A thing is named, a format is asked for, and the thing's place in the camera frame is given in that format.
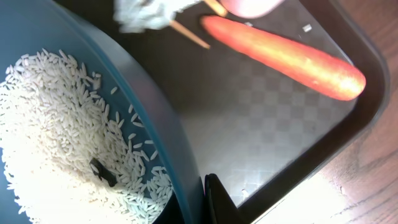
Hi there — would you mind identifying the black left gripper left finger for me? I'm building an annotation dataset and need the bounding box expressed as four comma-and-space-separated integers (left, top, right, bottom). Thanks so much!
89, 158, 117, 187

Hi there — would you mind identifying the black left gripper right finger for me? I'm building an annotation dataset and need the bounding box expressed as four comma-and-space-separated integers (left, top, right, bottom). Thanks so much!
205, 174, 245, 224

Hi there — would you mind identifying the orange carrot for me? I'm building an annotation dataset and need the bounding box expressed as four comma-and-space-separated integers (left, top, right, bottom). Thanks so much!
201, 16, 366, 101

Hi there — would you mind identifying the dark blue plate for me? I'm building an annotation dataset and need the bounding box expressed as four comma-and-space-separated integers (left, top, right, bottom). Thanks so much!
1, 1, 205, 223

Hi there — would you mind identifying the pink cup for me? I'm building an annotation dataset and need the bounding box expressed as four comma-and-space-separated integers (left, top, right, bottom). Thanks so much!
220, 0, 284, 19

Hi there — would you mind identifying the pile of white rice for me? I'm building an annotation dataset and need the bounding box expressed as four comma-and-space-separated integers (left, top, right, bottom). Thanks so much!
1, 50, 174, 223

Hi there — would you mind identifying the dark brown serving tray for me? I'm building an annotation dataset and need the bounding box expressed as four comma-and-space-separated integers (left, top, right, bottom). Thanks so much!
62, 0, 389, 223

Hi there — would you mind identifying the crumpled white tissue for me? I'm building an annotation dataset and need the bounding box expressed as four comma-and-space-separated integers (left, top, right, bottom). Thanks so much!
113, 0, 200, 33

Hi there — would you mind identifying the wooden chopstick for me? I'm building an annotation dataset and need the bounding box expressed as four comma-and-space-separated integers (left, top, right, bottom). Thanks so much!
170, 20, 210, 49
203, 0, 228, 17

